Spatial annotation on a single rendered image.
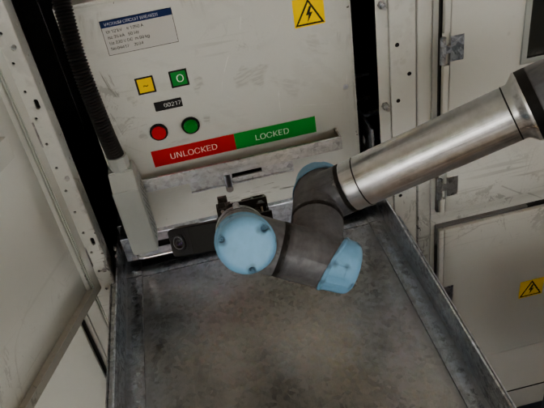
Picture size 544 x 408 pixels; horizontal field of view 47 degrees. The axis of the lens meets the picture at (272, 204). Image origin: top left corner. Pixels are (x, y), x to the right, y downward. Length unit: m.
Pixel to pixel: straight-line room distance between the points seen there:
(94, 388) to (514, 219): 1.02
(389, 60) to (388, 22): 0.07
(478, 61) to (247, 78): 0.42
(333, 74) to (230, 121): 0.21
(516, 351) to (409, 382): 0.80
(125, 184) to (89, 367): 0.51
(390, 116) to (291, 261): 0.50
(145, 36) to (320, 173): 0.40
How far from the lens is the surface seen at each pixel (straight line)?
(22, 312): 1.16
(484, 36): 1.19
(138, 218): 1.14
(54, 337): 1.26
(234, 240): 0.76
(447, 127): 0.85
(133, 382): 1.12
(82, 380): 1.50
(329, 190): 0.88
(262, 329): 1.14
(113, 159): 1.10
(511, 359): 1.82
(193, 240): 0.97
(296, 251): 0.79
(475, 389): 1.04
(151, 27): 1.10
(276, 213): 1.29
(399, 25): 1.14
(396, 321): 1.13
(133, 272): 1.33
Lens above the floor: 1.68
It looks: 36 degrees down
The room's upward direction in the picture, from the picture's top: 10 degrees counter-clockwise
